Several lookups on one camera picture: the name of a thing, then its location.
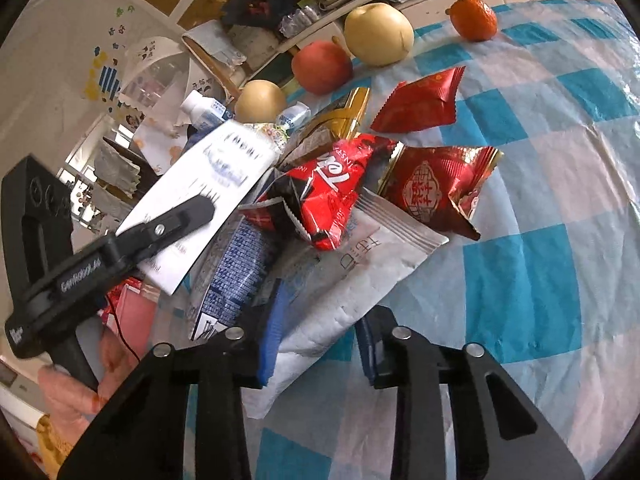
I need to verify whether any white plastic milk bottle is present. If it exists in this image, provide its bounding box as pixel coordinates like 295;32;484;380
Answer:
180;90;232;133

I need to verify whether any pink trash bin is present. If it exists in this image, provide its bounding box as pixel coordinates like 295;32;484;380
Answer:
100;278;160;358

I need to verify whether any mesh food cover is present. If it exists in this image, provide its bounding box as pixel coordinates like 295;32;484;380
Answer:
118;37;226;129

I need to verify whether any gold brown wrapper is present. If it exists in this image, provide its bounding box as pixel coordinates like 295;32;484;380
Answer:
279;87;370;171

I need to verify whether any large yellow pear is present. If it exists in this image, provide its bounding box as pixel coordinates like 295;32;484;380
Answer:
344;3;414;67

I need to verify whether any wooden dining chair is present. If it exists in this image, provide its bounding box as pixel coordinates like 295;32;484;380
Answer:
181;20;246;101

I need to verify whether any blue white milk carton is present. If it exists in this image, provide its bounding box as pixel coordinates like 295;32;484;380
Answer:
115;119;281;342

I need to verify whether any red apple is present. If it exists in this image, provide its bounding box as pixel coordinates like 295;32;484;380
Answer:
291;40;354;96

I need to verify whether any red coffee snack bag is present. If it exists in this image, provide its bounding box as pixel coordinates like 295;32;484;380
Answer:
239;133;396;252

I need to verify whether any red gold patterned wrapper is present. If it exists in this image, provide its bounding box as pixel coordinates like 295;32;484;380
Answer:
378;143;502;240

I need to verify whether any small red snack packet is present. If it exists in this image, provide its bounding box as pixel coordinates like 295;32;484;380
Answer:
370;66;465;134

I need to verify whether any small brown pear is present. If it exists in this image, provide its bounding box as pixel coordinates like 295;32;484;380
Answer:
234;79;286;124

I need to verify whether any orange tangerine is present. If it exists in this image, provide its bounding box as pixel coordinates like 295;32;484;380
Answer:
446;0;498;42

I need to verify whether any white foil pouch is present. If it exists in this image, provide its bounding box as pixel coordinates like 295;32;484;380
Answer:
242;190;449;419

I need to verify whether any person left hand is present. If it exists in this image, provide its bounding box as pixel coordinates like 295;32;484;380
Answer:
38;327;138;445

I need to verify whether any blue white checkered tablecloth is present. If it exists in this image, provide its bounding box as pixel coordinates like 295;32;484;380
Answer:
354;0;639;478

